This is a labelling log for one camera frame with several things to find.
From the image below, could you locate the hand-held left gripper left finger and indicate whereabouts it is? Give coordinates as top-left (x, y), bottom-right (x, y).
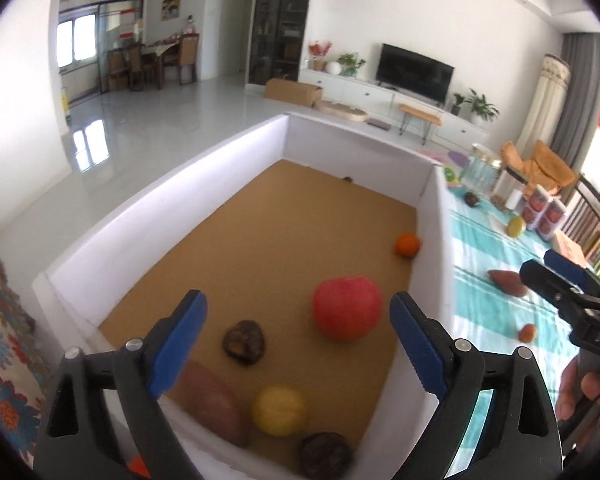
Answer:
top-left (34, 289), bottom-right (208, 480)

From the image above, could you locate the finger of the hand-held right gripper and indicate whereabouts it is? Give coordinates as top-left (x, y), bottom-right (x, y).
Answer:
top-left (519, 259), bottom-right (600, 322)
top-left (544, 249), bottom-right (600, 307)

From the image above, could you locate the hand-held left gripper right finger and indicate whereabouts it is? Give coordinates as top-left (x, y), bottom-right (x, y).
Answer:
top-left (389, 291), bottom-right (563, 480)

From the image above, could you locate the brown sweet potato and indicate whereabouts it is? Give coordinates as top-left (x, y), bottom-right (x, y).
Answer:
top-left (487, 269), bottom-right (531, 298)
top-left (170, 360), bottom-right (253, 448)

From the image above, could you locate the red apple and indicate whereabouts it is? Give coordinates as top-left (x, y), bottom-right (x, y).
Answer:
top-left (312, 276), bottom-right (383, 342)

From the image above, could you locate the large yellow-green apple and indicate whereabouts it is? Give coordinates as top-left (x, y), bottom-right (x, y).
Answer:
top-left (252, 385), bottom-right (310, 437)

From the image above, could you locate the white walled cardboard box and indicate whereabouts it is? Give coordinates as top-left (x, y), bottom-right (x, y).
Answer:
top-left (32, 114), bottom-right (455, 478)

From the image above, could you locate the person's right hand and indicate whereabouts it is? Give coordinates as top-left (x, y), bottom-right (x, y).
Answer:
top-left (555, 355), bottom-right (600, 441)

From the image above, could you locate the orange book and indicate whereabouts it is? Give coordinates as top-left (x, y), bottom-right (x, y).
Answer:
top-left (550, 230), bottom-right (588, 263)

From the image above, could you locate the pink and red can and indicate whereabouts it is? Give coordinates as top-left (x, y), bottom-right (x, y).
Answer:
top-left (522, 186), bottom-right (548, 231)
top-left (537, 197), bottom-right (567, 241)

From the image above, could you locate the dark wooden chair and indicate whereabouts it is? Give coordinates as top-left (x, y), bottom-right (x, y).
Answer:
top-left (565, 175), bottom-right (600, 256)

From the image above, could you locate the clear jar with black lid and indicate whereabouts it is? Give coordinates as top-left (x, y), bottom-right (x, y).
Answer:
top-left (491, 167), bottom-right (528, 211)

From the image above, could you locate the orange cushioned chair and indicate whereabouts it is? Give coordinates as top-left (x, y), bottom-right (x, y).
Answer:
top-left (500, 140), bottom-right (578, 198)

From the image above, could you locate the glass jar with gold lid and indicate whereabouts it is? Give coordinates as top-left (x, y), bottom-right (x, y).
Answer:
top-left (460, 145), bottom-right (501, 196)

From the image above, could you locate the purple round mat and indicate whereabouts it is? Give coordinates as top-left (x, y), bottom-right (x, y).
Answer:
top-left (432, 147), bottom-right (468, 168)

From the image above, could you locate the covered standing air conditioner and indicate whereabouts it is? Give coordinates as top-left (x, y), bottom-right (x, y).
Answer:
top-left (515, 53), bottom-right (572, 158)

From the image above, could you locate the floral printed cloth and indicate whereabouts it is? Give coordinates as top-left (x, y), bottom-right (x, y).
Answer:
top-left (0, 237), bottom-right (51, 471)

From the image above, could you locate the grey curtain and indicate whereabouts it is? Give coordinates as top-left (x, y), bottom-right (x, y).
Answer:
top-left (555, 32), bottom-right (600, 171)

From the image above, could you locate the large green potted plant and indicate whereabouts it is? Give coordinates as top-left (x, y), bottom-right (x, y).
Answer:
top-left (465, 88), bottom-right (501, 123)

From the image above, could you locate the wooden bench with metal legs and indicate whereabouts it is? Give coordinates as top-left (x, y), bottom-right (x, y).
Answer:
top-left (399, 103), bottom-right (442, 137)

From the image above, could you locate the black television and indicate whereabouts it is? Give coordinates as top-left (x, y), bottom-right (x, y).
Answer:
top-left (377, 43), bottom-right (455, 106)

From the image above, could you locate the round wooden tray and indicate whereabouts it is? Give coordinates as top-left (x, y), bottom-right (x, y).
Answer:
top-left (316, 100), bottom-right (368, 122)

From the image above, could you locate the white television cabinet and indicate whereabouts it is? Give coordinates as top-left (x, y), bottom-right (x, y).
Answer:
top-left (299, 67), bottom-right (488, 153)

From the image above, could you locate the brown cardboard box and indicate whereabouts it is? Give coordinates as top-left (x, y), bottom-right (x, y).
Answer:
top-left (263, 78), bottom-right (323, 107)

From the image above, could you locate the wooden dining table set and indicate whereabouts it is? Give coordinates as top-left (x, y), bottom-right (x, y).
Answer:
top-left (105, 32), bottom-right (201, 92)

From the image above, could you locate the leafy green plant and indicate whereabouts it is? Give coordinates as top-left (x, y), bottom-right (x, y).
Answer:
top-left (337, 52), bottom-right (367, 78)

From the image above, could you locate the red flower arrangement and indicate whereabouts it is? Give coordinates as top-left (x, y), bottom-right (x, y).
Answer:
top-left (307, 41), bottom-right (333, 71)

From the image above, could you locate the dark glass display cabinet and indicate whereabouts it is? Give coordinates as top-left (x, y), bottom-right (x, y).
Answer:
top-left (247, 0), bottom-right (315, 86)

